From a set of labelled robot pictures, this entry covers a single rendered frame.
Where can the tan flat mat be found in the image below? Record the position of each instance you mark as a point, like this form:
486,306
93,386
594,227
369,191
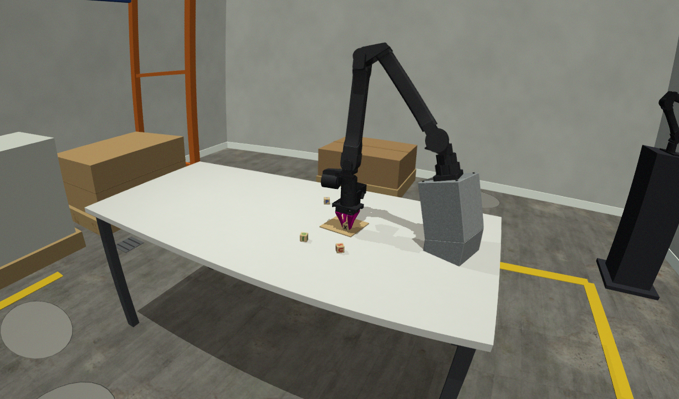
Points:
334,225

